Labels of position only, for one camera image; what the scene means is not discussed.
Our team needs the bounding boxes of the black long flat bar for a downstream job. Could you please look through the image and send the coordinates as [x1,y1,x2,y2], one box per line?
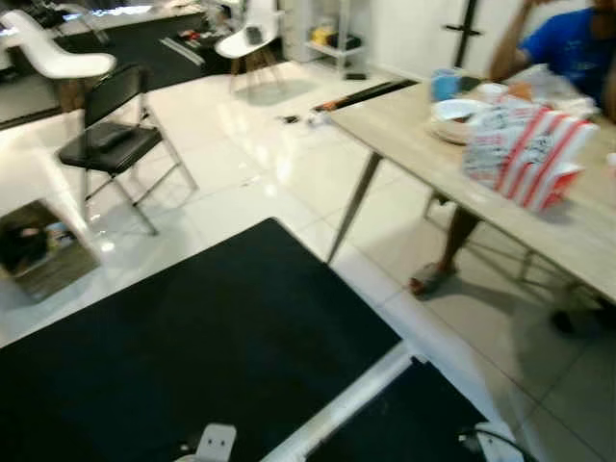
[313,79,417,112]

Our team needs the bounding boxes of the clear plastic bag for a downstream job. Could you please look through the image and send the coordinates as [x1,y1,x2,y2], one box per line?
[520,65,600,118]

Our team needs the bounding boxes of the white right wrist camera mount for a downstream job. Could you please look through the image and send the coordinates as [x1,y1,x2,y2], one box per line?
[472,422,526,462]

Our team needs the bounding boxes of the white paper bowl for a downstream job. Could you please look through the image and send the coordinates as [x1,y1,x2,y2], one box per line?
[430,98,488,145]

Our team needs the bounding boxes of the black floor mat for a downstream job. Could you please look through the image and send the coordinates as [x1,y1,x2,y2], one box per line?
[0,218,494,462]

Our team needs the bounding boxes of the white shell chair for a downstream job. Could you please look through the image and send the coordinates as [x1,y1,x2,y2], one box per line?
[216,0,283,92]
[0,10,117,112]

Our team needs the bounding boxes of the white floor strip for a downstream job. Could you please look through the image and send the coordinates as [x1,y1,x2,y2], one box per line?
[258,342,426,462]

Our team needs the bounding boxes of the light blue cup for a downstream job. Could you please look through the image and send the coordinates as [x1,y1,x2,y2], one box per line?
[431,67,461,102]

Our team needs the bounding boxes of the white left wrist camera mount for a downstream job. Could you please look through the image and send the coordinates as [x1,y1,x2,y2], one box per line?
[195,423,238,462]

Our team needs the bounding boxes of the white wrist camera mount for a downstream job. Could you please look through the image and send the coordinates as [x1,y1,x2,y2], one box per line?
[472,422,526,462]
[195,423,238,462]

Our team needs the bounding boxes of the brown open crate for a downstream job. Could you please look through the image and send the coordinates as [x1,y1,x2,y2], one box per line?
[0,200,101,301]

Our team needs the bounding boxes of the dark grey rug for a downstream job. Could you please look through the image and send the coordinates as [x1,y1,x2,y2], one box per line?
[82,12,237,92]

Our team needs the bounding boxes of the black upright stand pole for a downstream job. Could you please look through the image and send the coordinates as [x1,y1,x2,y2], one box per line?
[445,0,484,68]

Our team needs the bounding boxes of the white wire shelf rack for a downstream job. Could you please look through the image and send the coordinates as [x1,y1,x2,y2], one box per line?
[306,0,372,80]

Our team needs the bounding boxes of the black folding chair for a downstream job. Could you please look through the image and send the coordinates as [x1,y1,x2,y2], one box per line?
[58,65,198,235]

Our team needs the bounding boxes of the person in blue shirt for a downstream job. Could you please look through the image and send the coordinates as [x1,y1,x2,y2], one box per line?
[409,0,616,338]

